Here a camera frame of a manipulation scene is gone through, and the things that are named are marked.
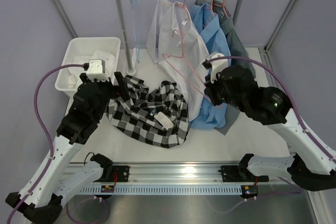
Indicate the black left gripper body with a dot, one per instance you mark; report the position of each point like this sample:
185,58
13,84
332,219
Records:
108,91

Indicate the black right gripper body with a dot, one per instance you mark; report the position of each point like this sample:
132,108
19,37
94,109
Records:
217,93

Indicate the black white checkered shirt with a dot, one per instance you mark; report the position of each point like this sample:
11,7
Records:
158,117

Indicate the blue wire hanger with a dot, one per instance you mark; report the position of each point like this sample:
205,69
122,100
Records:
135,10

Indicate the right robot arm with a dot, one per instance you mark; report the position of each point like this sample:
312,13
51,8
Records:
309,168

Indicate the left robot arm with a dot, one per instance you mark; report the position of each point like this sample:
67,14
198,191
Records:
45,195

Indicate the blue shirt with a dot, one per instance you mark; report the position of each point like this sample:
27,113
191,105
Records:
207,24

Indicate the dark grey shirt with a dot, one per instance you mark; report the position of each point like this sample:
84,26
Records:
236,49

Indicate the light grey white shirt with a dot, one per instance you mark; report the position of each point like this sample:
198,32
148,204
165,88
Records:
163,23

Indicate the white plastic basket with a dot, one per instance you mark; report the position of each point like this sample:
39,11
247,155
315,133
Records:
85,46

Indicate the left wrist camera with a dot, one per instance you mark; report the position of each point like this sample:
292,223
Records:
96,71

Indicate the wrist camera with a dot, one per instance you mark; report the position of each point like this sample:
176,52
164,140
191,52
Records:
216,62
96,71

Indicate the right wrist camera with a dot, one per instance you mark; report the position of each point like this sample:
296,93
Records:
216,62

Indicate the aluminium mounting rail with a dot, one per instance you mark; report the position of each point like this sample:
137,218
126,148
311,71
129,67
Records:
189,173

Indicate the light blue slotted cable duct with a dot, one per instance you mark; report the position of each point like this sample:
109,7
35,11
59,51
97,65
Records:
161,190

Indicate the left aluminium frame post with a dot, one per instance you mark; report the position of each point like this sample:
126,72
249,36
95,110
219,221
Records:
64,18

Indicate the aluminium frame post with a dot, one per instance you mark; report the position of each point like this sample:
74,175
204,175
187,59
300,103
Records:
284,16
64,18

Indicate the right aluminium frame post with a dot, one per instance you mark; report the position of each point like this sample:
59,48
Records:
284,16

